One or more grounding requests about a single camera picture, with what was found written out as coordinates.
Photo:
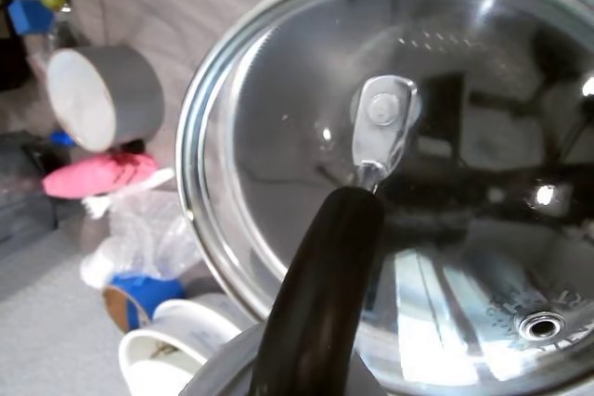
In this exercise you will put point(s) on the white mug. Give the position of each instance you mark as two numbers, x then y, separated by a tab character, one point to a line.
153	363

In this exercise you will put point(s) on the grey cylinder with white end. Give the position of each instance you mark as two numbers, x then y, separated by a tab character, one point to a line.
116	85

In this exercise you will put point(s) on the dark grey box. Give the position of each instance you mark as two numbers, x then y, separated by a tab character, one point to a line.
23	192

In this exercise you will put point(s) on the black box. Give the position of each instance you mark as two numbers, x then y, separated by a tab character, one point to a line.
11	53

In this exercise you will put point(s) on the blue cube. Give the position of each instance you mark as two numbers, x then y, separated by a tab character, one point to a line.
30	16

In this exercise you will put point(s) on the pale-tipped gripper finger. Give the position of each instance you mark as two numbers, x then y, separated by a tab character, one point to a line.
223	368

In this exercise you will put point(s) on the pink flat object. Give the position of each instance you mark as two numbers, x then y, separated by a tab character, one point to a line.
93	175

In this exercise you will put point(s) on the white plastic utensil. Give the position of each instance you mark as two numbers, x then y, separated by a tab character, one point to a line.
139	185

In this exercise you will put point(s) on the clear plastic bag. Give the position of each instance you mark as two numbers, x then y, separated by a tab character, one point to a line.
148	233

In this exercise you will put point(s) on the blue tape roll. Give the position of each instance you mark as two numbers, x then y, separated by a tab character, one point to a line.
148	289

